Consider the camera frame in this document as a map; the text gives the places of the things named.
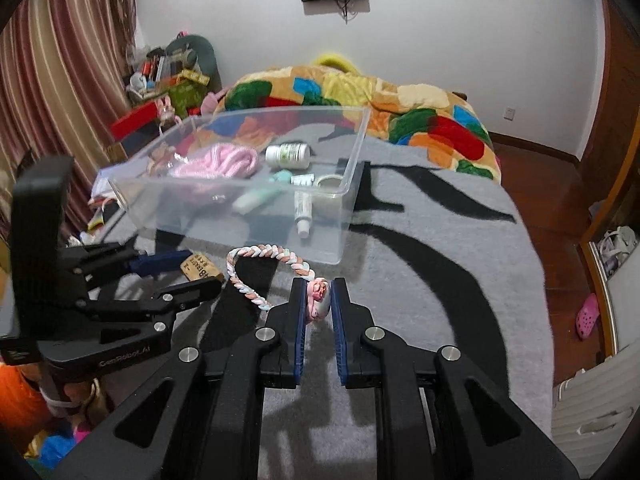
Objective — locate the green box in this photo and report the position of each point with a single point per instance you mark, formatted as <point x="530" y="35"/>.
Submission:
<point x="187" y="95"/>

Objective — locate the small white packet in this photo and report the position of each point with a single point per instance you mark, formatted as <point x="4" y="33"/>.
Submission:
<point x="302" y="179"/>

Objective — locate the small teal item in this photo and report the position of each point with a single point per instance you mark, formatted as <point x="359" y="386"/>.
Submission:
<point x="281" y="176"/>

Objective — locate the wooden framed mirror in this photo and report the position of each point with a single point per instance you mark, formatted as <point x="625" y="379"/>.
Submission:
<point x="612" y="305"/>

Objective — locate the pink slipper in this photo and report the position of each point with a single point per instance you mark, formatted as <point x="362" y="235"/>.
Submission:
<point x="588" y="317"/>

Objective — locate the white tube with cap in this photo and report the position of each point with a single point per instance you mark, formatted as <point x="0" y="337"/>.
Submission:
<point x="303" y="210"/>

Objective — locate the brown paper tag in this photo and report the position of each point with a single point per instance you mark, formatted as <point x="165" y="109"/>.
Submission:
<point x="202" y="267"/>

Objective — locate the grey black patterned blanket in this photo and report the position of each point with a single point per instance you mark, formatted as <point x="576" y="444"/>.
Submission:
<point x="440" y="270"/>

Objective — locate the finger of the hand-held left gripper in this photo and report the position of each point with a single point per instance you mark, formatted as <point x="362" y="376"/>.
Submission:
<point x="192" y="292"/>
<point x="155" y="264"/>

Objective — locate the pale green tube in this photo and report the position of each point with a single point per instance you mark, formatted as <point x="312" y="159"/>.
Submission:
<point x="255" y="201"/>

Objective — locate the pink bunny toy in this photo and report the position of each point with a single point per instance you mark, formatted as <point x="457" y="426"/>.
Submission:
<point x="166" y="107"/>

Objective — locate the blue cloth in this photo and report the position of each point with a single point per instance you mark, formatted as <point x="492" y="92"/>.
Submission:
<point x="52" y="450"/>

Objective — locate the red box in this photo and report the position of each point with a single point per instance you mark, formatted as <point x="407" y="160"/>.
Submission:
<point x="132" y="120"/>

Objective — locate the white plastic basket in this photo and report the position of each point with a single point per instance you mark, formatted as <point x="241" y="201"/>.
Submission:
<point x="595" y="410"/>

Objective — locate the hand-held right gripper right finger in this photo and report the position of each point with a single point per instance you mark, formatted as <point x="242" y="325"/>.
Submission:
<point x="339" y="332"/>

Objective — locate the clear plastic storage bin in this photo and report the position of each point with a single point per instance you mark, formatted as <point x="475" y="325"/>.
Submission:
<point x="200" y="220"/>

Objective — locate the colourful patchwork blanket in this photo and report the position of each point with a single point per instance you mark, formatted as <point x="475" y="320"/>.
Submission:
<point x="430" y="110"/>

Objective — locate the pink knitted yarn bundle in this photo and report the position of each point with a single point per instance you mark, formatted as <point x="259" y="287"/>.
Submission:
<point x="220" y="160"/>

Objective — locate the clear tape roll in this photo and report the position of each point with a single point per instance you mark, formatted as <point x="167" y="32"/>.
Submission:
<point x="320" y="180"/>

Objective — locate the orange cloth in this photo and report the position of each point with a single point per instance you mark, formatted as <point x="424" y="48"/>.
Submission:
<point x="20" y="395"/>

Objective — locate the white pill bottle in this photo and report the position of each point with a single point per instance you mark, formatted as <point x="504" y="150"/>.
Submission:
<point x="287" y="155"/>

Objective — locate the white wall socket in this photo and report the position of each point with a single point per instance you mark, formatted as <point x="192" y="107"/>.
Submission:
<point x="509" y="113"/>

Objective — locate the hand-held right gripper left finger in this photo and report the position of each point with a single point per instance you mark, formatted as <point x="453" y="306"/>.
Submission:
<point x="299" y="332"/>

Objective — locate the striped brown curtain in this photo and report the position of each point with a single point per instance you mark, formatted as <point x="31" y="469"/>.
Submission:
<point x="65" y="70"/>

